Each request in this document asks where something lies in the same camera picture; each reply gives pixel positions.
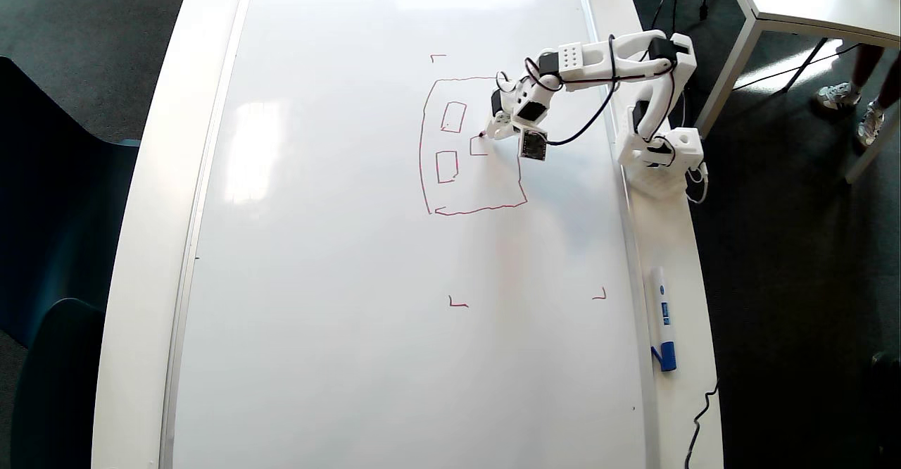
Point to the dark blue chair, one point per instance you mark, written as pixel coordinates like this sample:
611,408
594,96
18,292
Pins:
56,384
56,208

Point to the blue and white marker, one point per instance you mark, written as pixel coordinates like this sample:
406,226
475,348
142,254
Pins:
663,314

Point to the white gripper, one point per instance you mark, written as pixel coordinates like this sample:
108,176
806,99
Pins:
499,127

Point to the white sneaker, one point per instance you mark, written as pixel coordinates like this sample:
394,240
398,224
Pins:
871,122
838,94

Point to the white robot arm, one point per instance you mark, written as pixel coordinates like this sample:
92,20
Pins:
598,60

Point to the large white whiteboard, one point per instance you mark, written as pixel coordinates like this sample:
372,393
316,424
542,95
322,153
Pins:
338,279

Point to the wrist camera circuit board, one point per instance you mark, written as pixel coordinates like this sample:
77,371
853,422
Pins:
533,145

